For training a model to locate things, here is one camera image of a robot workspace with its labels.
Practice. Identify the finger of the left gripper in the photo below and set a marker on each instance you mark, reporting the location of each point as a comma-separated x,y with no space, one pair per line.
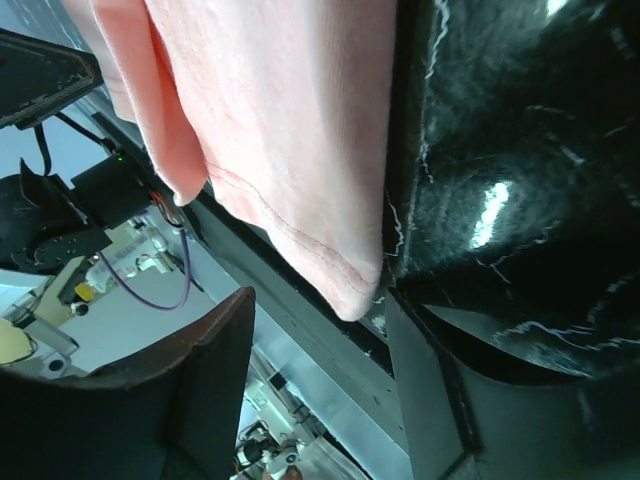
40,78

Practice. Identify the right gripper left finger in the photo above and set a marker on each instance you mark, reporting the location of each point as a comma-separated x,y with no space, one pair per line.
168,411

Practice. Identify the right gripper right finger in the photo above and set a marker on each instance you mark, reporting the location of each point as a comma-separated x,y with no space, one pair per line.
473,412

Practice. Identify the pink t shirt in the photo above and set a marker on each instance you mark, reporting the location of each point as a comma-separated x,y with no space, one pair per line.
281,106

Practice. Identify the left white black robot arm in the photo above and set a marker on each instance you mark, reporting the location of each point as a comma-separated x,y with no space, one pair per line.
46,222

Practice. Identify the black marble pattern mat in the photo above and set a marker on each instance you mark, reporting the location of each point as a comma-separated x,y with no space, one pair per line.
512,178

